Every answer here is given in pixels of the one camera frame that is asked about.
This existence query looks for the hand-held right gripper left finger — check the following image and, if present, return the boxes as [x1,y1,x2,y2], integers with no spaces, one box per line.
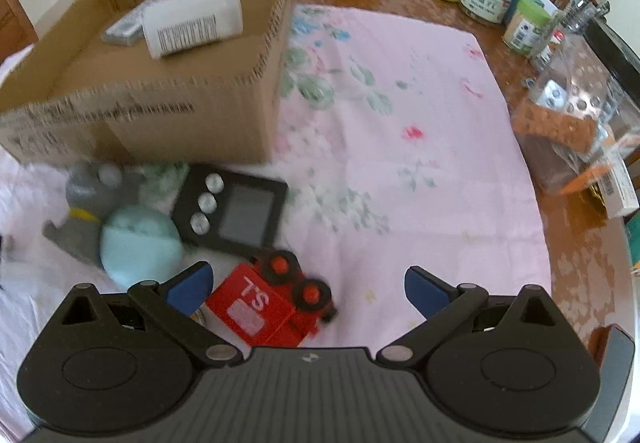
[59,261,246,369]

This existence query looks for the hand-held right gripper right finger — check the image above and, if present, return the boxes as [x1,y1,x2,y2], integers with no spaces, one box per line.
[375,265,576,369]

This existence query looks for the red toy truck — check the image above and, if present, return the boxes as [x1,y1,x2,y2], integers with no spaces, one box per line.
[205,250,341,349]

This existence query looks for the light blue round toy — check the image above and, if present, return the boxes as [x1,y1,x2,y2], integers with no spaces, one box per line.
[98,205,183,289]

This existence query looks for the black digital timer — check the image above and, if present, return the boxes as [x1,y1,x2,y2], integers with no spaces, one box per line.
[171,164,289,258]

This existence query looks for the grey elephant toy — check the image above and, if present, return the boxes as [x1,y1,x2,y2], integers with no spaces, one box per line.
[42,160,148,266]

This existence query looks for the cardboard box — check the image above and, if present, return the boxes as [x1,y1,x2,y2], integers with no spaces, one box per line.
[0,0,303,166]

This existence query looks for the pink floral cloth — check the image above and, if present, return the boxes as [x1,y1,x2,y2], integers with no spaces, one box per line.
[0,5,553,443]

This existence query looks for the clear plastic bag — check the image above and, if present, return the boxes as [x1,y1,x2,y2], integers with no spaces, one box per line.
[510,30,631,196]

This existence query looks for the white cartons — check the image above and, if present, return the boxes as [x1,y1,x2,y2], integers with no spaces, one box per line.
[597,133,640,218]

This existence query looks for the small grey pack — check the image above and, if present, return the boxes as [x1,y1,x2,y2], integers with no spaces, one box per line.
[101,5,146,45]

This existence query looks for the small red-label bottle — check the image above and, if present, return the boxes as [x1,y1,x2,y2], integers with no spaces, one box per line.
[535,30,566,71]

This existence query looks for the white labelled box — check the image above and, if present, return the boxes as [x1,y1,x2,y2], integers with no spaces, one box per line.
[141,0,244,60]

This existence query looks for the green-lid jar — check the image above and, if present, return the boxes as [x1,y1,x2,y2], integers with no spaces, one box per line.
[501,0,551,56]

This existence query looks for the black box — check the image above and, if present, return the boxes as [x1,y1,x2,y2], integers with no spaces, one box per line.
[582,18,640,118]

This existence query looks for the wooden panel-back chair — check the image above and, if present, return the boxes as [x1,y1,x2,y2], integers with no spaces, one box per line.
[0,0,40,66]

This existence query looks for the clear glass holder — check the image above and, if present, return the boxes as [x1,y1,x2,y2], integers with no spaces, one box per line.
[560,0,611,31]

